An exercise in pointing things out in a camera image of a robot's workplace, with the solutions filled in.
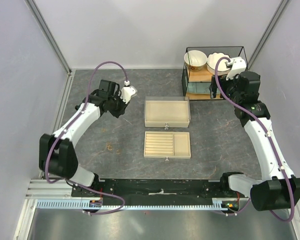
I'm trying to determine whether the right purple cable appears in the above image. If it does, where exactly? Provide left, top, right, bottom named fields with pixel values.
left=213, top=57, right=294, bottom=223

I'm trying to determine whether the purple cable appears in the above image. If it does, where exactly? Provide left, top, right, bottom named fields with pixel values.
left=45, top=61, right=129, bottom=216
left=213, top=57, right=294, bottom=223

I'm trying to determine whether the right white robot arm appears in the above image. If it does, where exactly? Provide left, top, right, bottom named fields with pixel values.
left=209, top=71, right=300, bottom=211

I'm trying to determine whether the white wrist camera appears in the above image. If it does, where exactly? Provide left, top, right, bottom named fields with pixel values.
left=120, top=80, right=138, bottom=104
left=225, top=57, right=247, bottom=81

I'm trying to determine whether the beige jewelry tray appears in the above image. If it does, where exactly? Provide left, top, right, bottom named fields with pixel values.
left=143, top=131, right=192, bottom=159

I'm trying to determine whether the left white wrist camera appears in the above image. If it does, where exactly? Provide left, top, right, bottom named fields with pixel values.
left=120, top=80, right=138, bottom=104

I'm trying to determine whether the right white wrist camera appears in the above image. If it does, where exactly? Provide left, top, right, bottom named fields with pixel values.
left=225, top=57, right=247, bottom=81

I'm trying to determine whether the white bowl with floral pattern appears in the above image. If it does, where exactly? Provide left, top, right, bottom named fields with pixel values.
left=183, top=50, right=208, bottom=72

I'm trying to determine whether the black wire shelf rack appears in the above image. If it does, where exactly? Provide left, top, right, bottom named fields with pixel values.
left=180, top=45, right=249, bottom=101

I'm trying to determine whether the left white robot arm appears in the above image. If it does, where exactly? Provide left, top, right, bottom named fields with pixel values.
left=38, top=94, right=132, bottom=197

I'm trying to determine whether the light blue rectangular plate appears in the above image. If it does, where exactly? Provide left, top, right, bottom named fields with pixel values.
left=186, top=82, right=211, bottom=95

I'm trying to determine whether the beige jewelry box with lid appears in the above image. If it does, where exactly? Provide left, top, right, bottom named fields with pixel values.
left=144, top=96, right=191, bottom=130

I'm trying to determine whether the white scalloped bowl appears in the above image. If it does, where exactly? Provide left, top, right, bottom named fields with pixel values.
left=206, top=52, right=230, bottom=76

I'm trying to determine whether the light blue cable duct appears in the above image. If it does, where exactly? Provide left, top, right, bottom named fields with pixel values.
left=36, top=199, right=228, bottom=211

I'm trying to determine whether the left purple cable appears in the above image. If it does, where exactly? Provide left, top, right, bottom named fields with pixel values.
left=45, top=61, right=129, bottom=216

